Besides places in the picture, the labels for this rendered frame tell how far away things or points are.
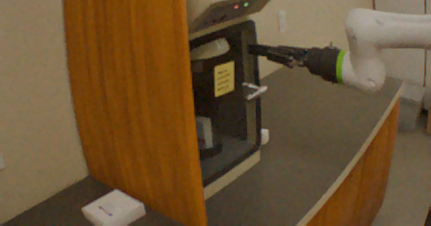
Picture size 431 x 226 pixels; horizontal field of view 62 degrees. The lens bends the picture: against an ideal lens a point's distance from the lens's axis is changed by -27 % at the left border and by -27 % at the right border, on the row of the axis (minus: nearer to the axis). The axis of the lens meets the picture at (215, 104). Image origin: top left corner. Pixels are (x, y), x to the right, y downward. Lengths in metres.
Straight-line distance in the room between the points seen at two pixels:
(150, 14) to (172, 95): 0.19
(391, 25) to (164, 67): 0.55
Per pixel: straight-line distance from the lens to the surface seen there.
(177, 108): 1.01
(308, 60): 1.15
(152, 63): 1.02
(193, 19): 1.01
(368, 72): 1.06
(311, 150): 1.52
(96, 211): 1.23
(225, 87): 1.22
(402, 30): 1.02
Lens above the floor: 1.67
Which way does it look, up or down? 23 degrees down
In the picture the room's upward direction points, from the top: 4 degrees counter-clockwise
